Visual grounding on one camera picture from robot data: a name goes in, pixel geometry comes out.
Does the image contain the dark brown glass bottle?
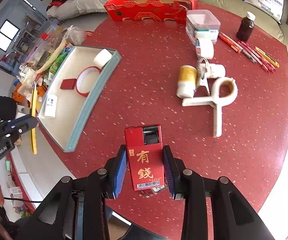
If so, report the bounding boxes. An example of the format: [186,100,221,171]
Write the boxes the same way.
[236,11,256,42]

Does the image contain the yellow slim utility knife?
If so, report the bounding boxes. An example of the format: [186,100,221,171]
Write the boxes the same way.
[255,46,280,68]

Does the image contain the clear plastic bag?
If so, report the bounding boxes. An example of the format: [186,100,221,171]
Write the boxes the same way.
[63,25,86,46]

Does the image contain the red edged tape roll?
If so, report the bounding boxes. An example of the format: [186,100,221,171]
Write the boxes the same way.
[75,66,101,98]

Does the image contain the clear plastic storage box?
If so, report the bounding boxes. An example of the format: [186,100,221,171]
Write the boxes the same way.
[186,9,221,45]

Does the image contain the red marker pen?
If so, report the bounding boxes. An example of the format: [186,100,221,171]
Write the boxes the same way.
[218,33,243,53]

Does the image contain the red box with gold characters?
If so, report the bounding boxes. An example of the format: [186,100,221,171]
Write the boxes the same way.
[124,125,164,191]

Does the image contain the red cardboard tray box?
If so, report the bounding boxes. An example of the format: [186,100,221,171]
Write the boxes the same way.
[104,0,198,24]

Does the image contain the white masking tape roll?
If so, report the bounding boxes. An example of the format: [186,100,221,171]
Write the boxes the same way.
[94,49,112,69]

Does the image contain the white foam stick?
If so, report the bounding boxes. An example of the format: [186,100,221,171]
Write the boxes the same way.
[35,38,67,74]

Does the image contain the large white plastic clamp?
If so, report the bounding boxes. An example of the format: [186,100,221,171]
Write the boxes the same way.
[182,77,238,138]

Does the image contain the white tray with grey rim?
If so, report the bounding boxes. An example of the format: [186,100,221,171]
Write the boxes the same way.
[37,46,121,152]

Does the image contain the yellow label white pill bottle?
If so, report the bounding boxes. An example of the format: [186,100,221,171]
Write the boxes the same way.
[177,65,197,99]

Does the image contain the wide white tape roll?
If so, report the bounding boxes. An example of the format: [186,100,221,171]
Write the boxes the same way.
[196,37,214,60]

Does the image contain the silver metal clip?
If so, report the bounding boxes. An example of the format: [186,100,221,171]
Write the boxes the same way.
[194,57,210,96]

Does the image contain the green snack bag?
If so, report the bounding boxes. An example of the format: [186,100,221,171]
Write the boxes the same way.
[49,51,68,75]

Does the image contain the small red box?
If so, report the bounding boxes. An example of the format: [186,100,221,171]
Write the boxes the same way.
[60,79,77,90]

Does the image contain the white pill bottle red text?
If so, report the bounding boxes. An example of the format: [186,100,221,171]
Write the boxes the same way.
[199,63,226,79]

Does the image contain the white grey pen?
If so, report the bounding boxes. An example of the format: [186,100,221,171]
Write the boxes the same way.
[237,43,257,63]

